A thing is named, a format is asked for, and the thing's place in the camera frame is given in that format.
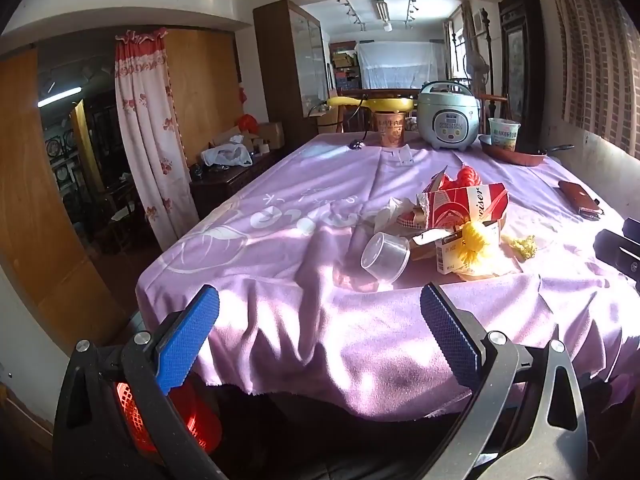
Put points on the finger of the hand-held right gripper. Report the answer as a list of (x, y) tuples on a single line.
[(632, 230), (620, 255)]

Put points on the standing fan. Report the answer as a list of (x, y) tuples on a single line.
[(475, 65)]

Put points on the red and white carton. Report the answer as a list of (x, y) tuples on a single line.
[(450, 210)]

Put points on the green instant noodle cup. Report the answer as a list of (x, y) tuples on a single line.
[(504, 135)]

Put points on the red mesh pompom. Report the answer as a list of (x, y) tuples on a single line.
[(465, 177)]

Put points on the white plastic bag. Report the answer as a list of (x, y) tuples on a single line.
[(227, 155)]

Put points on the copper frying pan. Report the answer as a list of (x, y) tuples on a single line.
[(520, 156)]

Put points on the yellow pompom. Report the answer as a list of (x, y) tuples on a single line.
[(475, 242)]

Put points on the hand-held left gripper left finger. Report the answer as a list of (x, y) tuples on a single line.
[(190, 340)]

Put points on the ceiling lamp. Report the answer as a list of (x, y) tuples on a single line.
[(384, 12)]

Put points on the cardboard box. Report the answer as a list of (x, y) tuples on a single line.
[(271, 135)]

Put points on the purple printed tablecloth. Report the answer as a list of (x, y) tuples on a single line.
[(300, 240)]

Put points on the brown checked window curtain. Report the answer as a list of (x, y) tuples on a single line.
[(595, 50)]

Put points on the red plastic mesh basket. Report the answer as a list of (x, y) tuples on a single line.
[(195, 415)]

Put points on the dark wooden framed panel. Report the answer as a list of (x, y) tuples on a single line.
[(520, 60)]

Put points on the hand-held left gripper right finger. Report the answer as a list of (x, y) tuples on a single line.
[(450, 335)]

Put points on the white dust sheet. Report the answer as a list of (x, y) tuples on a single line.
[(400, 65)]

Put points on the copper instant noodle cup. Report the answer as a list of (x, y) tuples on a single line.
[(389, 130)]

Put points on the red ornament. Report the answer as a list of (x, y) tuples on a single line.
[(246, 122)]

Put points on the shelf with boxes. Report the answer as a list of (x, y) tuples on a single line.
[(345, 67)]

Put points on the white red floral curtain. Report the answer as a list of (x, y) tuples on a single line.
[(145, 125)]

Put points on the red checkered paper tray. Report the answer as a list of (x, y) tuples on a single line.
[(407, 218)]

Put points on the dark wooden sideboard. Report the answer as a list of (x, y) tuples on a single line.
[(230, 185)]

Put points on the wooden glass-door cabinet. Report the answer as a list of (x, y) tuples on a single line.
[(280, 60)]

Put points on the small white box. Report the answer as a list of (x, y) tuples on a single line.
[(447, 255)]

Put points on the fluorescent tube light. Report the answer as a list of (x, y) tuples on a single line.
[(60, 97)]

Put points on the small yellow crumpled scrap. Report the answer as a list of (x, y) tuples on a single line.
[(522, 247)]

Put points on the brown leather case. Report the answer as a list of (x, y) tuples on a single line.
[(577, 195)]

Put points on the pale blue rice cooker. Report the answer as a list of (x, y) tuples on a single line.
[(447, 115)]

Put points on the clear plastic cup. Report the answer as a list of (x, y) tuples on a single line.
[(385, 260)]

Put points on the wooden partition panel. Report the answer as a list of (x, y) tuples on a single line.
[(205, 90), (30, 200)]

